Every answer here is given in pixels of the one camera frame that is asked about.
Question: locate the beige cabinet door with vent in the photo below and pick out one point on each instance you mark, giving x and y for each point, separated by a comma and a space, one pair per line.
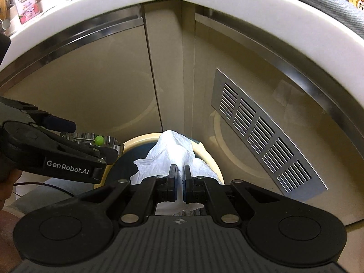
284, 96

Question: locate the brown bottle with yellow label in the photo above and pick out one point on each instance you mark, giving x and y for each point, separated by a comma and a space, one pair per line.
357, 2

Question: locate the chrome object with green bead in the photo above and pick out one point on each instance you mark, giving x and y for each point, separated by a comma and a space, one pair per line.
111, 142

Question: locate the plain beige cabinet door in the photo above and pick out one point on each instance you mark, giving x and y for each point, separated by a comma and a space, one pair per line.
99, 76

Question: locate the metal vent grille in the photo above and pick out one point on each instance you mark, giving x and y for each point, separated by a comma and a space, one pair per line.
216, 96

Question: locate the beige corner filler panel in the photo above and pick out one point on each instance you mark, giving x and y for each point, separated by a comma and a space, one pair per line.
170, 62

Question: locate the pink dish soap bottle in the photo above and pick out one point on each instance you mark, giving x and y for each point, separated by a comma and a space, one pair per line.
25, 2

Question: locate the person's left forearm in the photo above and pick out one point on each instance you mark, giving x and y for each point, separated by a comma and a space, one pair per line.
7, 187

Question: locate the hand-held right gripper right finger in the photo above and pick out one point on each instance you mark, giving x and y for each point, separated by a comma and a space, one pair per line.
187, 182

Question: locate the wooden cutting board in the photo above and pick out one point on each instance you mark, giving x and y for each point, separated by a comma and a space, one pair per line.
5, 2

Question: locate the white paper tissue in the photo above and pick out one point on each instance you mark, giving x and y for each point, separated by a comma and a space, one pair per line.
170, 150

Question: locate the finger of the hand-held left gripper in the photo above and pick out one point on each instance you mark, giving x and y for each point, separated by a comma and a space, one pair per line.
96, 154
61, 124

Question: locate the cream round trash bin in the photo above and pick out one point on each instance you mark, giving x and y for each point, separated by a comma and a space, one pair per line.
207, 155

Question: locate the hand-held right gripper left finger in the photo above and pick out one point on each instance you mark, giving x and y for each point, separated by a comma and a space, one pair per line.
173, 182

